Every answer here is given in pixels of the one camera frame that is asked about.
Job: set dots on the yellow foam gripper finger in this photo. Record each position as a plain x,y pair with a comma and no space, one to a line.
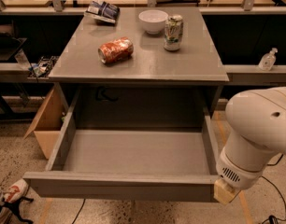
223,192

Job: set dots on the grey top drawer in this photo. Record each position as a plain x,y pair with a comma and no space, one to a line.
133,144

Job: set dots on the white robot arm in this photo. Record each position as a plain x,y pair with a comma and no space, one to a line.
258,133

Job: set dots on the grey side shelf right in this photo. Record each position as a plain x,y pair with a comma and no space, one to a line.
249,75

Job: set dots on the grey side shelf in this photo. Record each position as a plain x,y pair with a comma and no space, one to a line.
13,73
249,75

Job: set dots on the grey cabinet table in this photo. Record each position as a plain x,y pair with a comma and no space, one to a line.
154,87

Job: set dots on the clear sanitizer pump bottle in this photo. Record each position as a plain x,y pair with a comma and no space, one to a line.
268,60

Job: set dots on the green white soda can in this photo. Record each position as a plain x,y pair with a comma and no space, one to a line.
173,32

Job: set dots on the crushed orange soda can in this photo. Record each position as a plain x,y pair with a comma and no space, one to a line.
116,50

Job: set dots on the white bowl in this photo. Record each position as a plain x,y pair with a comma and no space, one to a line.
152,21

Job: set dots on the cardboard box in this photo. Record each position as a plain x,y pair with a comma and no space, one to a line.
48,121

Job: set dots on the white red sneaker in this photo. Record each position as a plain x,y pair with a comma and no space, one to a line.
16,191

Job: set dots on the black tripod stand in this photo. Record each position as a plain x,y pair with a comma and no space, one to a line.
15,208

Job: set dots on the blue chip bag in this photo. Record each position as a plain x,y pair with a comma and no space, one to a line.
103,11

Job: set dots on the grey side shelf left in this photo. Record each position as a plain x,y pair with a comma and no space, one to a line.
13,73

